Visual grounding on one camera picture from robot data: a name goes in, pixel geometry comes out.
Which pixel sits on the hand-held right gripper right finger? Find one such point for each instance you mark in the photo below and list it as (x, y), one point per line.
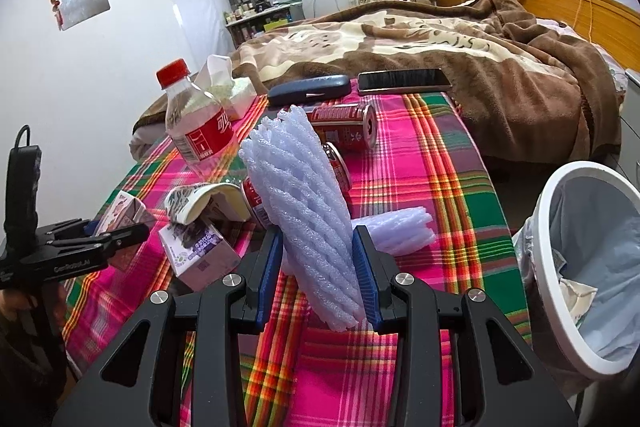
(367, 282)

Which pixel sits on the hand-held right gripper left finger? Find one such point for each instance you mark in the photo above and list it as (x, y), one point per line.
(267, 277)

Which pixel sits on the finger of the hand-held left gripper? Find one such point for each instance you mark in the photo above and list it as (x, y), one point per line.
(65, 228)
(117, 239)

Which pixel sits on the purple milk carton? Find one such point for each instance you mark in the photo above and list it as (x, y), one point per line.
(200, 252)

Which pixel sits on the pale purple foam net sleeve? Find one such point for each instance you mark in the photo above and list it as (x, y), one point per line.
(395, 229)
(300, 207)

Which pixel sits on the crushed patterned paper cup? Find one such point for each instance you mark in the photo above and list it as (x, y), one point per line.
(195, 202)

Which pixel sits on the clear plastic bottle red cap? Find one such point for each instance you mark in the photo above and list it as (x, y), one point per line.
(197, 127)

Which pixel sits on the red drink can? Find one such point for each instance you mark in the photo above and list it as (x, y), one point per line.
(336, 164)
(345, 124)

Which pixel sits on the white trash bin with bag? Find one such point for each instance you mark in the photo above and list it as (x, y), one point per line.
(600, 257)

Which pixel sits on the person's left hand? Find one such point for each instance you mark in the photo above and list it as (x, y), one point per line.
(20, 307)

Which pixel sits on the folded pink paper carton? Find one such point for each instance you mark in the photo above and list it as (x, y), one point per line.
(125, 212)

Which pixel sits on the pink plaid cloth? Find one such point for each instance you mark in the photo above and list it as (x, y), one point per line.
(425, 167)

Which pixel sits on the red hanging ornament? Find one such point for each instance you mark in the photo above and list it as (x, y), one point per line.
(57, 9)

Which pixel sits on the green white tissue pack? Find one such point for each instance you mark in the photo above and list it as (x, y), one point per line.
(235, 94)

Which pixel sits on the dark blue glasses case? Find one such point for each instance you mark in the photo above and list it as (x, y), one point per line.
(307, 89)

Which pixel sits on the black smartphone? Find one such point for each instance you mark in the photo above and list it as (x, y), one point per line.
(402, 81)

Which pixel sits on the brown patterned blanket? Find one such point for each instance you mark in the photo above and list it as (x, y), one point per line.
(500, 67)

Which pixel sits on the side table with bottles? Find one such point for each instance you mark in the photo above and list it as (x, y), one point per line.
(260, 19)

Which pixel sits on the white floral pillow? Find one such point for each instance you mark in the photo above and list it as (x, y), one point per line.
(617, 74)

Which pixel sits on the wooden bed headboard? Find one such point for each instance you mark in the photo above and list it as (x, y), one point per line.
(565, 4)

